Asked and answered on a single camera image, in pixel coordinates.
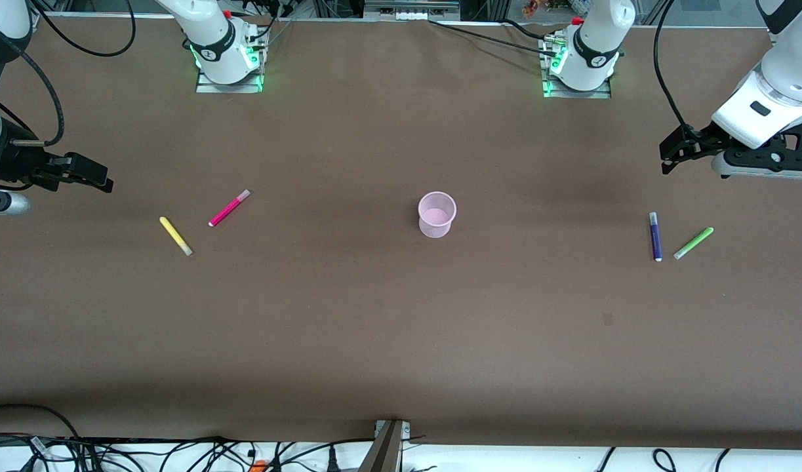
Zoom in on yellow marker pen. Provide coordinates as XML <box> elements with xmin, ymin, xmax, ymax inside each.
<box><xmin>159</xmin><ymin>216</ymin><xmax>194</xmax><ymax>257</ymax></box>

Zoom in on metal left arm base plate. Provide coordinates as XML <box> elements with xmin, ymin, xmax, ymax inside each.
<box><xmin>542</xmin><ymin>36</ymin><xmax>612</xmax><ymax>99</ymax></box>

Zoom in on pink marker pen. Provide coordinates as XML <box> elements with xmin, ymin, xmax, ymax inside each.
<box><xmin>208</xmin><ymin>189</ymin><xmax>252</xmax><ymax>228</ymax></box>

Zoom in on thick black floor cable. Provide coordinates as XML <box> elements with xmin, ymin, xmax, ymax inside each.
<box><xmin>0</xmin><ymin>403</ymin><xmax>80</xmax><ymax>441</ymax></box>

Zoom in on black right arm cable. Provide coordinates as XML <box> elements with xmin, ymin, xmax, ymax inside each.
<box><xmin>0</xmin><ymin>0</ymin><xmax>136</xmax><ymax>148</ymax></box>

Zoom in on green marker pen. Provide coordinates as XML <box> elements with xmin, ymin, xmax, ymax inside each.
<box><xmin>673</xmin><ymin>227</ymin><xmax>715</xmax><ymax>261</ymax></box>

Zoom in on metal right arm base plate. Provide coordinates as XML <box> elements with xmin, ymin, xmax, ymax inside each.
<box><xmin>196</xmin><ymin>26</ymin><xmax>266</xmax><ymax>94</ymax></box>

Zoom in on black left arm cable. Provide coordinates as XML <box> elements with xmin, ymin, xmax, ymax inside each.
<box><xmin>654</xmin><ymin>0</ymin><xmax>691</xmax><ymax>128</ymax></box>

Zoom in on purple marker pen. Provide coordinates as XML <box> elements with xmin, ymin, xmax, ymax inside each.
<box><xmin>649</xmin><ymin>212</ymin><xmax>664</xmax><ymax>263</ymax></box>

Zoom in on black cable to arm base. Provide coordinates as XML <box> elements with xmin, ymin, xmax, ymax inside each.
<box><xmin>429</xmin><ymin>20</ymin><xmax>559</xmax><ymax>58</ymax></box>

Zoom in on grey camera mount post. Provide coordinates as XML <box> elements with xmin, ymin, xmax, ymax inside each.
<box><xmin>358</xmin><ymin>420</ymin><xmax>412</xmax><ymax>472</ymax></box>

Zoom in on pink plastic pen holder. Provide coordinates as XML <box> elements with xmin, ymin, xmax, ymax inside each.
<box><xmin>418</xmin><ymin>191</ymin><xmax>458</xmax><ymax>239</ymax></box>

